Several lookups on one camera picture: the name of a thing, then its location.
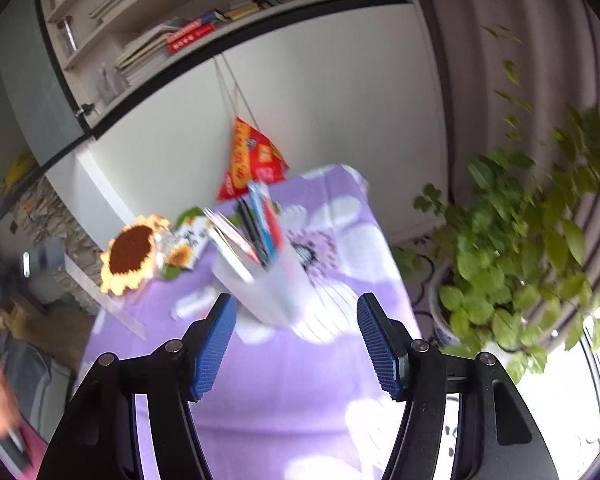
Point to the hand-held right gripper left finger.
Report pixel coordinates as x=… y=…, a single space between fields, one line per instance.
x=212 y=350

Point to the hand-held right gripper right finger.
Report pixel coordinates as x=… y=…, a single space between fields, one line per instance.
x=380 y=350

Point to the white correction pen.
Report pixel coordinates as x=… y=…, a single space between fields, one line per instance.
x=194 y=302

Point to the translucent white cup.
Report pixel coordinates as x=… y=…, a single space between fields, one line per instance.
x=270 y=290

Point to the bunch of assorted pens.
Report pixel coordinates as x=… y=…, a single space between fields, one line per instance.
x=257 y=230

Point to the large pile of books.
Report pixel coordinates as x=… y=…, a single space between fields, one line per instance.
x=54 y=220

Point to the purple floral tablecloth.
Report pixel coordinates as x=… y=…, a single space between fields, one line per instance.
x=290 y=375

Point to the yellow plush toy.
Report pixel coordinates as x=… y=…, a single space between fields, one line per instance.
x=18 y=172

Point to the sunflower print card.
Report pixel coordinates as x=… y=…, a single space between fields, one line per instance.
x=192 y=242

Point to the crochet sunflower with green stem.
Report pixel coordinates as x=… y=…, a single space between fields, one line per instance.
x=129 y=255

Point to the green potted plant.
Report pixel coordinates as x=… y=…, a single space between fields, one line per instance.
x=510 y=240

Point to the pink clothing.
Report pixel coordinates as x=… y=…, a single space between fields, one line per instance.
x=32 y=452

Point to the glass cabinet door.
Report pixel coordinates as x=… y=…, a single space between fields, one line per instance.
x=24 y=85

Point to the red pyramid pouch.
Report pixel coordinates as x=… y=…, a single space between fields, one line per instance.
x=252 y=160

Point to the window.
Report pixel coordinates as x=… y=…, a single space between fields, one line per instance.
x=570 y=410

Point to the grey pen holder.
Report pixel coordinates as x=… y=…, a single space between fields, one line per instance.
x=108 y=85

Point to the tall glass jar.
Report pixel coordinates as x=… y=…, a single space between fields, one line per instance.
x=68 y=35

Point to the tall stack of magazines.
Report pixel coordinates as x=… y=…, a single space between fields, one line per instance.
x=147 y=55

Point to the white lower cabinet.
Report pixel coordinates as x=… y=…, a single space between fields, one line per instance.
x=330 y=85

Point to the white bookcase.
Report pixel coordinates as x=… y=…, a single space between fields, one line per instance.
x=139 y=5

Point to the red books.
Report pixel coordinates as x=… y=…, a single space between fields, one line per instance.
x=189 y=36

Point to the pinkish grey curtain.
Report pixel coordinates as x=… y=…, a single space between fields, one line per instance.
x=480 y=60

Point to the stack of yellowish books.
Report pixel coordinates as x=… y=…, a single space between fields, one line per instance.
x=252 y=6

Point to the black wall switch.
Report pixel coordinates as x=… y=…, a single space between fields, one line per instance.
x=14 y=227

